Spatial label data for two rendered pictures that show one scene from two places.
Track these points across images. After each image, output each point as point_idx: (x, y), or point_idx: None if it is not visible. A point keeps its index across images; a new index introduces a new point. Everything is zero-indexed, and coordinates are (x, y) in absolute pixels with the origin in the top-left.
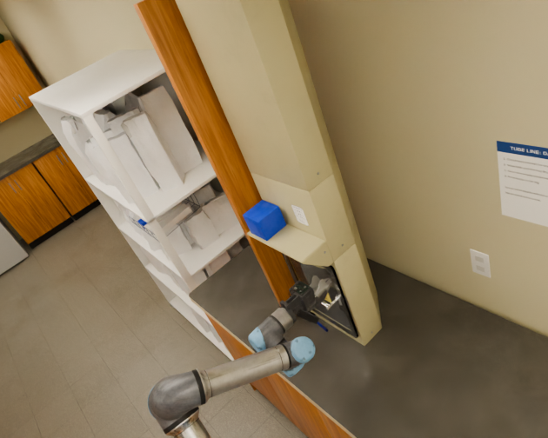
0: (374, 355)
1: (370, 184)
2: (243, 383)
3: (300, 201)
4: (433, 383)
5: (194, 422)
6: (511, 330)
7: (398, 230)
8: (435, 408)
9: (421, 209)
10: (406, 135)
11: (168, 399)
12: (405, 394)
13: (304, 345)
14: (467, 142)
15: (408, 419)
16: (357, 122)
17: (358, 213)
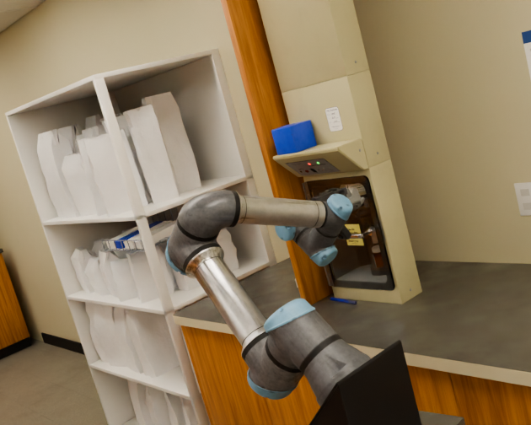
0: (415, 307)
1: (404, 146)
2: (278, 216)
3: (335, 96)
4: (485, 309)
5: (220, 257)
6: None
7: (437, 199)
8: (488, 320)
9: (459, 154)
10: (439, 62)
11: (202, 201)
12: (453, 320)
13: (341, 199)
14: (496, 45)
15: (458, 330)
16: (390, 69)
17: None
